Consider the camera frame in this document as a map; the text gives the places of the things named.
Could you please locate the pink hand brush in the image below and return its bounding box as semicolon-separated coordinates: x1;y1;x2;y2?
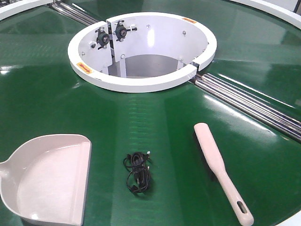
194;123;254;226

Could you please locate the right black bearing unit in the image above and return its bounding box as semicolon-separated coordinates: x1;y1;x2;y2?
113;20;138;42

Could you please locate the green conveyor belt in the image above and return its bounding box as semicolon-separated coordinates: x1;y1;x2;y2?
0;0;301;226

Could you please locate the steel rollers right strip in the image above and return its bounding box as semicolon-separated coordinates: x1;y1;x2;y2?
190;73;301;142

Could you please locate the white outer rim right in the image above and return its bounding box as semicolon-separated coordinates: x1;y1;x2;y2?
233;0;301;29

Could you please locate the steel rollers rear strip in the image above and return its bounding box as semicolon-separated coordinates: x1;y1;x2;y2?
49;0;98;26

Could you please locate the pink plastic dustpan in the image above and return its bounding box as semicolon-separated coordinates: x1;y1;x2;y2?
0;134;92;226

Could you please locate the black bearing unit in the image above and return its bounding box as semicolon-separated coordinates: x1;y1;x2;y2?
113;20;138;42
96;27;110;50

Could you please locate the steel rollers strip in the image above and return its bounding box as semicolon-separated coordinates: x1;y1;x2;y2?
49;0;98;26
190;73;301;142

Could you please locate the white central ring guard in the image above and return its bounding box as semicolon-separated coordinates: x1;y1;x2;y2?
68;12;217;93

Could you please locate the black cable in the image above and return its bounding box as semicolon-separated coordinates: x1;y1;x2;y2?
123;151;152;194

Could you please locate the white outer rim left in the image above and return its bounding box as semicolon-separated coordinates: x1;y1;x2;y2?
0;0;53;20

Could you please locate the white rim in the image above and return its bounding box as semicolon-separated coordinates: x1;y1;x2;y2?
0;0;53;20
233;0;301;29

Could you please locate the left black bearing unit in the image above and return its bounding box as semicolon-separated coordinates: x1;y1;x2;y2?
96;27;110;50

